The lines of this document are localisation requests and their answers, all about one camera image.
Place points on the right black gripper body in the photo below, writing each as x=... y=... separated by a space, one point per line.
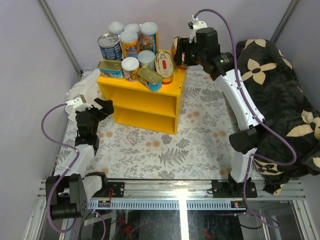
x=192 y=55

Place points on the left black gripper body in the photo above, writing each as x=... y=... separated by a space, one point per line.
x=97 y=116

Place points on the gold oval tin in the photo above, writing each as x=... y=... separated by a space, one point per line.
x=164 y=66
x=174 y=50

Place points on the clear jar colourful candy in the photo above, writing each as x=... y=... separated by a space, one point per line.
x=149 y=36

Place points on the grey lid small can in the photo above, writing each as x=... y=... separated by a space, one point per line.
x=146 y=58

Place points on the gold rectangular tin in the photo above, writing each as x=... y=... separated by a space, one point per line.
x=111 y=69
x=150 y=78

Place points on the white lid small can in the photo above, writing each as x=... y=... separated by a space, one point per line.
x=130 y=67

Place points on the white red snack canister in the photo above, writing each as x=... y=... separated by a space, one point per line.
x=133 y=27

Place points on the orange blue tall canister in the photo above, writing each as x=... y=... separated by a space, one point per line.
x=129 y=43

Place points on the blue labelled gold-top can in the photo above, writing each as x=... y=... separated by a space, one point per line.
x=110 y=47

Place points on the white orange snack canister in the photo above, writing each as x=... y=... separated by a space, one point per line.
x=116 y=27

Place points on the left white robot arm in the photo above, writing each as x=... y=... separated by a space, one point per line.
x=77 y=170

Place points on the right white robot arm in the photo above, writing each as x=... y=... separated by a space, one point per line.
x=249 y=119

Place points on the yellow wooden shelf cabinet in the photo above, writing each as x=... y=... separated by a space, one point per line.
x=137 y=106

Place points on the crumpled cream cloth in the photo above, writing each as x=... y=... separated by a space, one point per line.
x=88 y=87

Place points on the black floral plush blanket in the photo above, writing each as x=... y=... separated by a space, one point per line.
x=273 y=86

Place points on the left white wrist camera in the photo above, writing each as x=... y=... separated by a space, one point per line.
x=79 y=103

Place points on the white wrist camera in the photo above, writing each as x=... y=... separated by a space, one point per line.
x=79 y=103
x=195 y=24

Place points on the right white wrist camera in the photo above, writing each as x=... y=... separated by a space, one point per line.
x=195 y=24

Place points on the aluminium mounting rail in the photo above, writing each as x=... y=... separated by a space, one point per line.
x=146 y=194

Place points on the left metal corner post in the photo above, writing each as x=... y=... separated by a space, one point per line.
x=60 y=36

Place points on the metal corner post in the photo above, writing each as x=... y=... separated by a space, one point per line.
x=60 y=36
x=291 y=8

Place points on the right metal corner post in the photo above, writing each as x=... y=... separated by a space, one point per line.
x=291 y=8

